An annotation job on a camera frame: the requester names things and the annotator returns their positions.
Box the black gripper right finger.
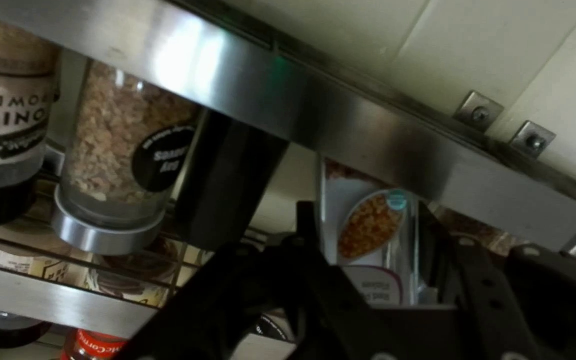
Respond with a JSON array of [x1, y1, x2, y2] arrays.
[[420, 202, 576, 360]]

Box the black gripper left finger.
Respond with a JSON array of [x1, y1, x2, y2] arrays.
[[116, 201, 369, 360]]

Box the tall black cylinder bottle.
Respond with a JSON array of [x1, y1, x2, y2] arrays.
[[171, 109, 291, 252]]

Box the red cap spice bottle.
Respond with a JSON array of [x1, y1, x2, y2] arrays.
[[58, 329, 132, 360]]

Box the onion powder bottle black cap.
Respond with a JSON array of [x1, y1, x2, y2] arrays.
[[0, 7, 62, 228]]

